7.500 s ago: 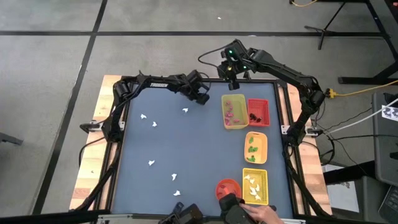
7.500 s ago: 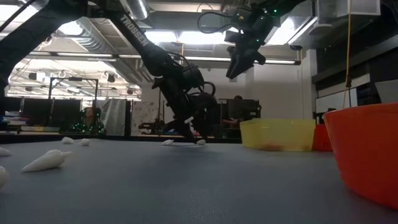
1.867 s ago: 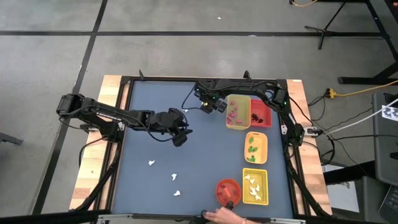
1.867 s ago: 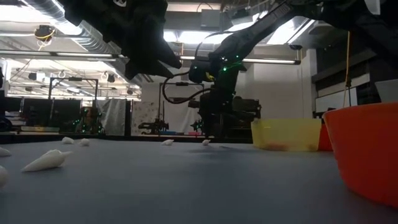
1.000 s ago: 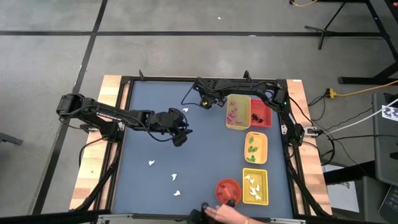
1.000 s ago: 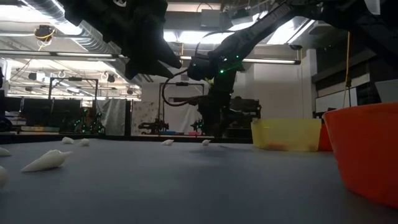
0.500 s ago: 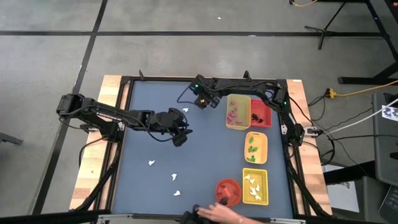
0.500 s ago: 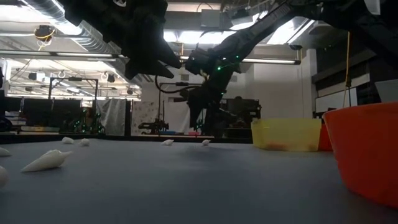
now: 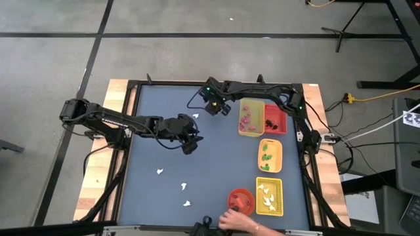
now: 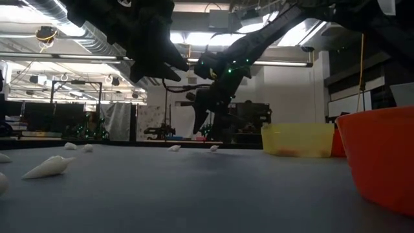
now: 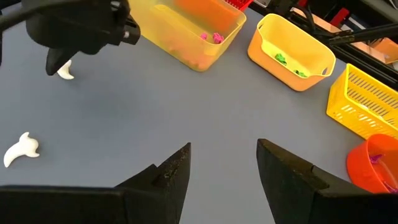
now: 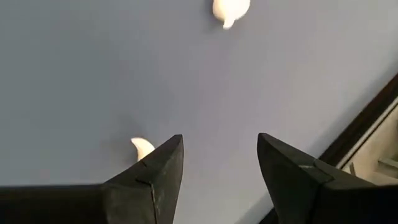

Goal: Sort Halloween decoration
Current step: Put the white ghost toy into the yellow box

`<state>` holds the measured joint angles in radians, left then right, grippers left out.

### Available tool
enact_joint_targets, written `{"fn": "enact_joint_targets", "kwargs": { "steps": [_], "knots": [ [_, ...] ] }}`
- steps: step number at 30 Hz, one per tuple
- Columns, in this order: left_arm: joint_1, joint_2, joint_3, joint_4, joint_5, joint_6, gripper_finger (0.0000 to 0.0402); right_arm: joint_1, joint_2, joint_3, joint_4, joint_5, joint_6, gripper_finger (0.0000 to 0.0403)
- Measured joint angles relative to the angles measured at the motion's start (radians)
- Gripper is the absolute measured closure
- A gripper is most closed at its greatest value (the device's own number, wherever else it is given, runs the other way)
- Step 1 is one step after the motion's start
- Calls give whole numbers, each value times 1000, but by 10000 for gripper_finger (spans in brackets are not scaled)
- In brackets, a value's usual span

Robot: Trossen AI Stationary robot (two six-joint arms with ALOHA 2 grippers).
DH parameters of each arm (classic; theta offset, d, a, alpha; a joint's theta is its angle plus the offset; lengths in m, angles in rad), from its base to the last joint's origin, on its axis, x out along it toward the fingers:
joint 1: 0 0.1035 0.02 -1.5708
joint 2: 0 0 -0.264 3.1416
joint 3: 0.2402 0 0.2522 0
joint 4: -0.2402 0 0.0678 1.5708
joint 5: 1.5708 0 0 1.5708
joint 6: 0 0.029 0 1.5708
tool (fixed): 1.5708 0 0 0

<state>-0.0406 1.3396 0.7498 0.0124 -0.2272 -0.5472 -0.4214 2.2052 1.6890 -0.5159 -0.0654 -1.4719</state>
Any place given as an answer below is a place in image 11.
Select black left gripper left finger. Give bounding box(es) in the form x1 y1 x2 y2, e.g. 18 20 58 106
0 142 192 224

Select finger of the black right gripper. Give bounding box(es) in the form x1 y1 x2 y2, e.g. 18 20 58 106
45 48 78 77

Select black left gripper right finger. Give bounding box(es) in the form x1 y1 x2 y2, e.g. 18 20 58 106
256 138 398 224

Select white ghost figurine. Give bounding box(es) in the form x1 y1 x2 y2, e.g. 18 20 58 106
2 131 40 169
57 59 75 81

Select translucent yellow plastic bin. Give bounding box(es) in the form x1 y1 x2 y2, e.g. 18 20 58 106
128 0 248 73

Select red slotted basket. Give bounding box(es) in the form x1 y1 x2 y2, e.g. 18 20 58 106
223 0 254 12

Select orange round bowl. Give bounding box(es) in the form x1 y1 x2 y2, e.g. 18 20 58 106
346 134 398 194

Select yellow slotted basket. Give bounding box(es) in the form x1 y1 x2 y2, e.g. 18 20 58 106
326 63 398 141

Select peach solid plastic bin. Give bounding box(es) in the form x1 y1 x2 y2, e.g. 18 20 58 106
247 13 337 92

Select red box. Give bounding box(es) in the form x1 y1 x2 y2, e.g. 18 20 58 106
329 7 351 27

